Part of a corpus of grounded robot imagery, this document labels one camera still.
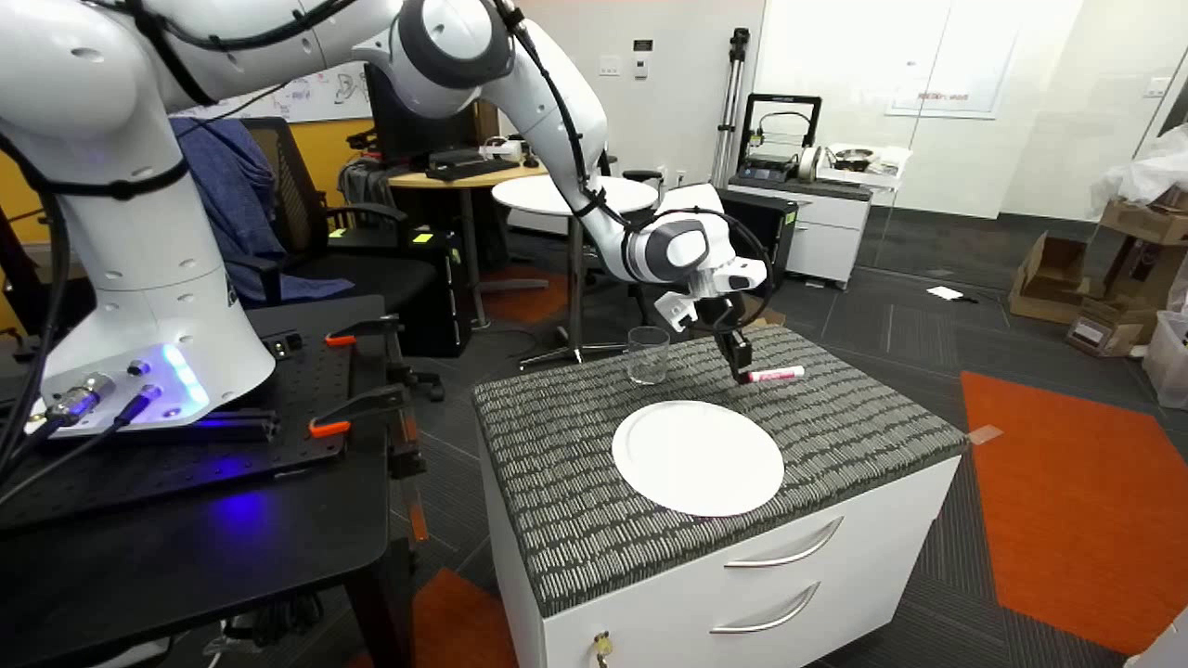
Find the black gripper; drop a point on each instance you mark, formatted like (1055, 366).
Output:
(714, 298)

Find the orange capped sharpie marker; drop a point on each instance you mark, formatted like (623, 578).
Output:
(787, 374)

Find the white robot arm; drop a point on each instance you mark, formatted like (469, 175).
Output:
(86, 102)

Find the clear glass cup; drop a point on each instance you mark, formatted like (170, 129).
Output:
(646, 353)

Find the white round plate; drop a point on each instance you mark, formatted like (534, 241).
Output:
(698, 459)

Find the white cabinet with printer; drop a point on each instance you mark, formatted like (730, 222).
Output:
(831, 188)

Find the grey patterned table mat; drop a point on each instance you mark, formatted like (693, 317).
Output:
(609, 485)

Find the white round side table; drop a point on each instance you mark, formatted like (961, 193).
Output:
(539, 197)

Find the white drawer cabinet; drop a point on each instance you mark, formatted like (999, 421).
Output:
(780, 599)

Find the black perforated robot table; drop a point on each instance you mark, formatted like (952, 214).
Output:
(94, 583)

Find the blue jacket on chair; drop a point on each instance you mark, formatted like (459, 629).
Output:
(240, 197)

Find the orange handled clamp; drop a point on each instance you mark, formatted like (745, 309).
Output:
(385, 323)
(389, 411)

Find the cardboard boxes by wall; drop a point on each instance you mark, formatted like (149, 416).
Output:
(1113, 312)

